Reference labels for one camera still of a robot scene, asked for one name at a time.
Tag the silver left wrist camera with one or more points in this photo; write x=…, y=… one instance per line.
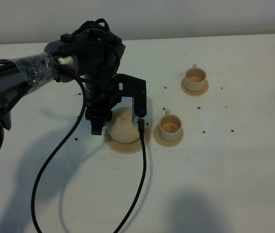
x=139, y=111

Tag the far beige cup saucer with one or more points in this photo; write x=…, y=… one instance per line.
x=206, y=88

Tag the beige cup saucer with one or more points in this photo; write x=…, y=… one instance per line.
x=163, y=142
x=206, y=88

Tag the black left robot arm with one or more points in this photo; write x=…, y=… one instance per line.
x=92, y=52

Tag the beige teacup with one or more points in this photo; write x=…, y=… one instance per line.
x=195, y=79
x=170, y=127

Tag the near beige teacup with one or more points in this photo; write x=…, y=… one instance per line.
x=170, y=127

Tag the large beige teapot saucer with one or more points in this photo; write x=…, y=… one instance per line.
x=127, y=146

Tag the near beige cup saucer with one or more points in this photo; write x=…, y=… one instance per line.
x=163, y=142

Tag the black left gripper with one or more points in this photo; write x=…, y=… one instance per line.
x=99, y=100

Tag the beige ceramic teapot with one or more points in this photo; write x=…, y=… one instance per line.
x=121, y=127

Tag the far beige teacup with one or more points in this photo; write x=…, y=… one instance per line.
x=195, y=79

